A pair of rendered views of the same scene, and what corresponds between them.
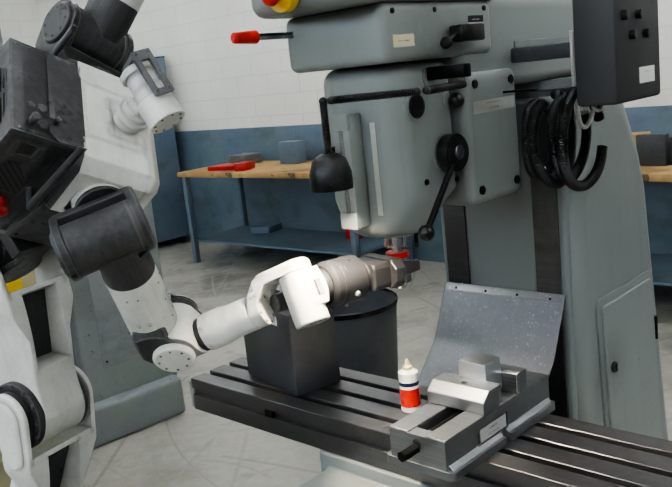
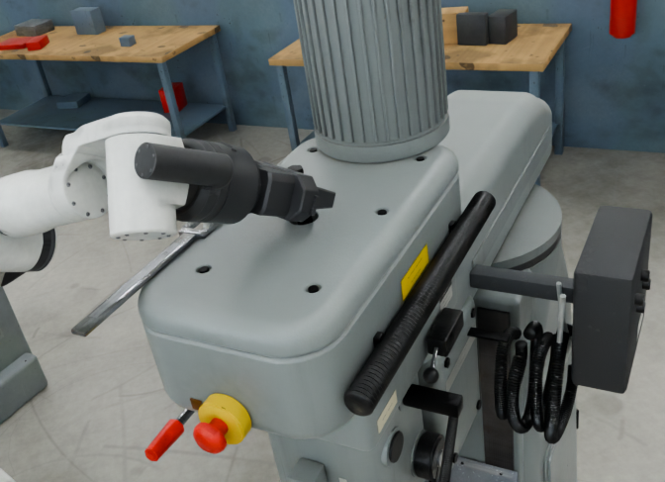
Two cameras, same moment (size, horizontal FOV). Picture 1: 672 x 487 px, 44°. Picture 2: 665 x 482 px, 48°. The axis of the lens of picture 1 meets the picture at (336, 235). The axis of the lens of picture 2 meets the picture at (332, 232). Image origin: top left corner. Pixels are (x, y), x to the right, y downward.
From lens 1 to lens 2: 1.05 m
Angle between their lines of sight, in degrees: 22
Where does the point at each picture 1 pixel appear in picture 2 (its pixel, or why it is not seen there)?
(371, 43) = (348, 433)
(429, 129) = (406, 449)
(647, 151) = (467, 31)
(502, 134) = (467, 378)
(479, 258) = not seen: hidden behind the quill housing
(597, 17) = (608, 309)
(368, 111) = (336, 466)
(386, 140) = not seen: outside the picture
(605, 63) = (614, 355)
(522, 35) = (478, 243)
